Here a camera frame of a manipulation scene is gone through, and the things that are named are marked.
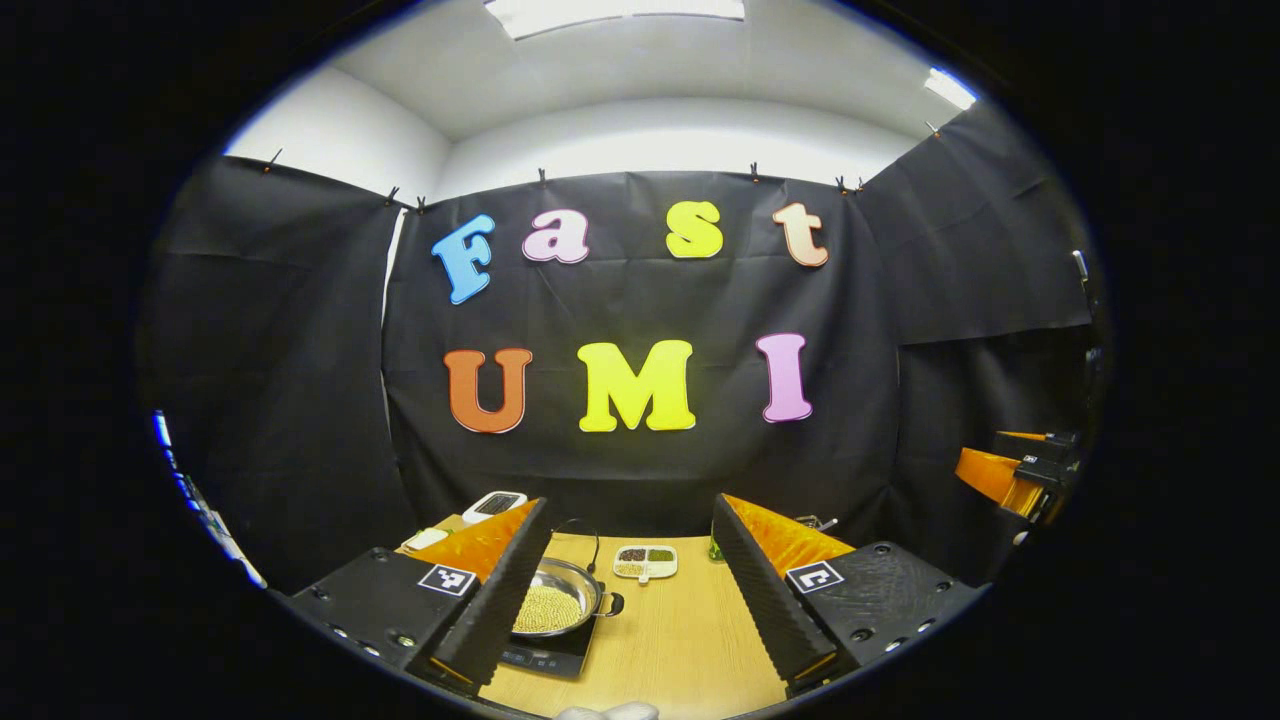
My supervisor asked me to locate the pile of soybeans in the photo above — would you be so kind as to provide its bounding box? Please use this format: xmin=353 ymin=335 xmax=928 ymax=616
xmin=513 ymin=584 xmax=585 ymax=634

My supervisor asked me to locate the black induction cooktop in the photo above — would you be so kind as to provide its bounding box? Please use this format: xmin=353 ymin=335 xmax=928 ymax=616
xmin=497 ymin=600 xmax=602 ymax=680

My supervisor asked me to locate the large ceiling light panel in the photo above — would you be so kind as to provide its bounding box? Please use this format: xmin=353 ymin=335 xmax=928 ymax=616
xmin=484 ymin=0 xmax=747 ymax=40

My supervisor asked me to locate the stainless steel pot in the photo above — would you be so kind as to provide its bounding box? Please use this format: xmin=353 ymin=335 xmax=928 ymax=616
xmin=511 ymin=556 xmax=626 ymax=640

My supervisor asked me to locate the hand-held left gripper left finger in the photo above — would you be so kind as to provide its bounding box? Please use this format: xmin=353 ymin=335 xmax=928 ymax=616
xmin=285 ymin=496 xmax=554 ymax=698

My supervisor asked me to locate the small ceiling light panel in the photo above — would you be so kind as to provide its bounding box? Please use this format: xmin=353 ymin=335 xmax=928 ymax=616
xmin=922 ymin=67 xmax=979 ymax=111

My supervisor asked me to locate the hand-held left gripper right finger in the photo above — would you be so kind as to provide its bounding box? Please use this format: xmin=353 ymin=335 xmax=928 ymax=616
xmin=712 ymin=492 xmax=987 ymax=698

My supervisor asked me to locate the white toaster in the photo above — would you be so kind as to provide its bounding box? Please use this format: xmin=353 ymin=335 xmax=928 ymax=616
xmin=461 ymin=489 xmax=529 ymax=527

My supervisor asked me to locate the white divided bean dish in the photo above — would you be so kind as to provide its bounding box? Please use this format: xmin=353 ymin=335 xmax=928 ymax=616
xmin=612 ymin=544 xmax=680 ymax=585

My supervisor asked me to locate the black power cable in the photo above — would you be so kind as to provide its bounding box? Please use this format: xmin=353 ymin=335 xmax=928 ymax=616
xmin=553 ymin=517 xmax=602 ymax=577

